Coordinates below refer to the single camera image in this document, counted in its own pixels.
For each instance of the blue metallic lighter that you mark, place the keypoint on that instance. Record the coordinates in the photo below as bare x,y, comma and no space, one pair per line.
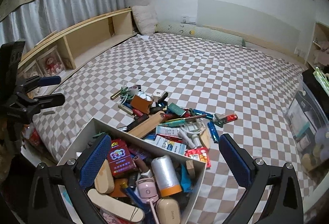
213,132

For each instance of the green long bolster pillow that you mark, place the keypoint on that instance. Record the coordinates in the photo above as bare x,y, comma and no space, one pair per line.
189,30

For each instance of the beige earbuds case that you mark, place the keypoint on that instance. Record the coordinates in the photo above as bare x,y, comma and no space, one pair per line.
168,211

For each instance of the checkered bed sheet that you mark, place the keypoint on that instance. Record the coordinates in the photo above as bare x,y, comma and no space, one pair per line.
197,74

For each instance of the wooden bedside shelf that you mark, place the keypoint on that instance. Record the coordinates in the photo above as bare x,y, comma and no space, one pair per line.
82,42

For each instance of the white wardrobe shelf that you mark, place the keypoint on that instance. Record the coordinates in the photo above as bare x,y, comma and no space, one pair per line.
318,51

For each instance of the red doll display box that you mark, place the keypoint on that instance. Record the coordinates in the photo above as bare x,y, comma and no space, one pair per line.
50,62

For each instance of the white wall socket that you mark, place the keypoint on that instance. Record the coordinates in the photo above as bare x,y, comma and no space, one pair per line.
188,19

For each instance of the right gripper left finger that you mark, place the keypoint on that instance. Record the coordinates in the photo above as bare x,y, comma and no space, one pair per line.
46,204

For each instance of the red snack packet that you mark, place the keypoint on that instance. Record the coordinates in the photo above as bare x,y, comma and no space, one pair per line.
200,154

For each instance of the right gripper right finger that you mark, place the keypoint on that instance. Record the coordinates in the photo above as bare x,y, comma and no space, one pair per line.
284,204

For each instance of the grey curtain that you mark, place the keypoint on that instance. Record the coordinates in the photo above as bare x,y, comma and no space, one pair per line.
34,21

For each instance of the brown leather pouch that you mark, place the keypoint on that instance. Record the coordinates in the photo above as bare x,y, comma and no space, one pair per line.
141,104

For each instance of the green snack packet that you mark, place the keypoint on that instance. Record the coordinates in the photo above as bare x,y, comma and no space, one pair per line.
322,79

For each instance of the red card box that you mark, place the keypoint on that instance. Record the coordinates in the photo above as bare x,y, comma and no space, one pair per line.
120,159

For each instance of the grey headboard panel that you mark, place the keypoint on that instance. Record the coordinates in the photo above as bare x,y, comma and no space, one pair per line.
244,20

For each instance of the clear film roll orange cap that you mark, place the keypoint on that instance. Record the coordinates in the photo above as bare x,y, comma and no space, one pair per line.
165,175

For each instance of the gold metal bar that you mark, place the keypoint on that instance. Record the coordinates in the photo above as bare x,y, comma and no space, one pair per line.
117,94

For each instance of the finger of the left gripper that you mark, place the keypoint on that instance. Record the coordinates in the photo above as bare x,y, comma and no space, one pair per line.
45,102
37,81

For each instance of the clear plastic storage bin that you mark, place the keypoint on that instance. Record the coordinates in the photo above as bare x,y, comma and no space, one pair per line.
309,127

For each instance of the pink handheld fan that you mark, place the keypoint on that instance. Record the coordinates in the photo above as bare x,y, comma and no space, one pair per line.
148,194

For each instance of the long wooden block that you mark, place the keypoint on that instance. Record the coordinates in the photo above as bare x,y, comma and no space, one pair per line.
148,125

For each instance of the white fluffy pillow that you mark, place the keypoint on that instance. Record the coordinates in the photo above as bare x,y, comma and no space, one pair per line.
145,18

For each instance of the white cardboard box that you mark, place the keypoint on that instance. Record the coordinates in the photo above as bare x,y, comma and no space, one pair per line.
95,126

